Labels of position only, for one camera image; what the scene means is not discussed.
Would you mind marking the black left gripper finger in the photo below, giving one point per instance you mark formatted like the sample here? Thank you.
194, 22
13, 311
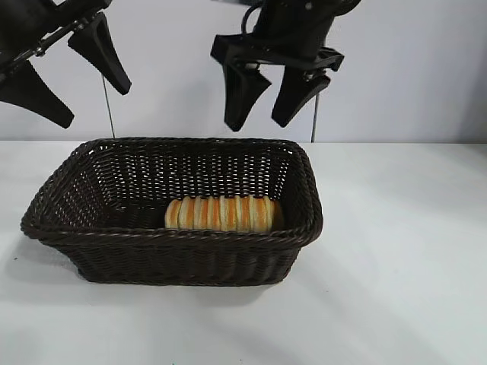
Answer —
34, 99
102, 57

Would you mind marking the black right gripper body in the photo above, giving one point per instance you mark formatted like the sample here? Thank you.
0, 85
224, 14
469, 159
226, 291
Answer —
293, 34

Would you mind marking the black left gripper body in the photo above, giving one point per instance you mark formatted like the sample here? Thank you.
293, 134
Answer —
30, 26

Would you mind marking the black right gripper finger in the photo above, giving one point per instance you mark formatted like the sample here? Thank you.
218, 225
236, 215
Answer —
298, 97
241, 95

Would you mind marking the long striped bread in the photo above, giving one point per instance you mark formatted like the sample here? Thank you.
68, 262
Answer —
224, 214

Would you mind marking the dark brown woven basket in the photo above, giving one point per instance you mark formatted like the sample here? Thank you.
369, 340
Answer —
179, 254

